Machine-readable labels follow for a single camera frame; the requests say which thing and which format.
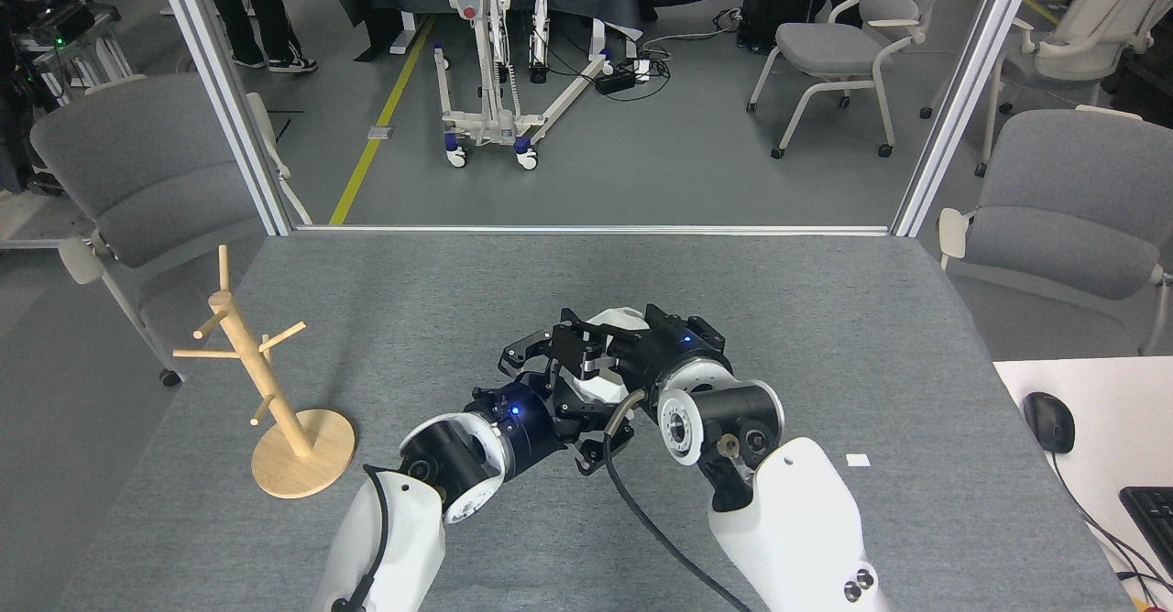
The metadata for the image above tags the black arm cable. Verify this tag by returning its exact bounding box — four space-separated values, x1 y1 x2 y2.
601 389 754 612

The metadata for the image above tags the black mouse cable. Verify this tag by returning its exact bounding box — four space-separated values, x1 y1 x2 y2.
1048 452 1173 596

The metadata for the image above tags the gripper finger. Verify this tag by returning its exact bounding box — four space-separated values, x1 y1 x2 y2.
549 309 643 382
550 390 636 476
499 325 563 402
641 303 731 353

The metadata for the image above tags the equipment cart with black device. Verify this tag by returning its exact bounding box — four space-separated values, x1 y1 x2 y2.
0 3 138 111

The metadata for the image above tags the white stand on wheels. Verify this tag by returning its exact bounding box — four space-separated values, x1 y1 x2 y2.
413 0 614 171

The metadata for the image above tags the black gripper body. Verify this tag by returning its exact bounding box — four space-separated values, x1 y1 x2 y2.
630 326 736 408
466 387 567 482

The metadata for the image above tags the silver aluminium post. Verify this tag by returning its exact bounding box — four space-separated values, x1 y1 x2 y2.
148 0 297 237
890 0 1045 238

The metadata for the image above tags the grey chair with cream frame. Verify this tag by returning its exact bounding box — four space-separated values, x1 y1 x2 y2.
746 0 961 160
919 0 1173 179
30 74 313 388
937 106 1173 357

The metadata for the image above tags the white faceted cup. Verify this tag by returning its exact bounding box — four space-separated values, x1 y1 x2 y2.
579 305 651 405

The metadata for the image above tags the person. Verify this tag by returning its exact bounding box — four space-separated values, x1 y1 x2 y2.
193 0 320 75

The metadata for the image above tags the wooden cup rack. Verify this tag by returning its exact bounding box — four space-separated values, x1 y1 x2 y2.
173 246 358 500

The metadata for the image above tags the silver table edge rail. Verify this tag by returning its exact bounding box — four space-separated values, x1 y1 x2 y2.
293 224 893 238

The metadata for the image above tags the black power strip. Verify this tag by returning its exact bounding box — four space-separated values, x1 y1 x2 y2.
594 60 653 96

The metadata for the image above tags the black keyboard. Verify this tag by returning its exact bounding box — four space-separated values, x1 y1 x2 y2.
1119 486 1173 578

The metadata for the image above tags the black computer mouse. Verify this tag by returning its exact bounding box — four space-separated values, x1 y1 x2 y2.
1023 392 1077 455

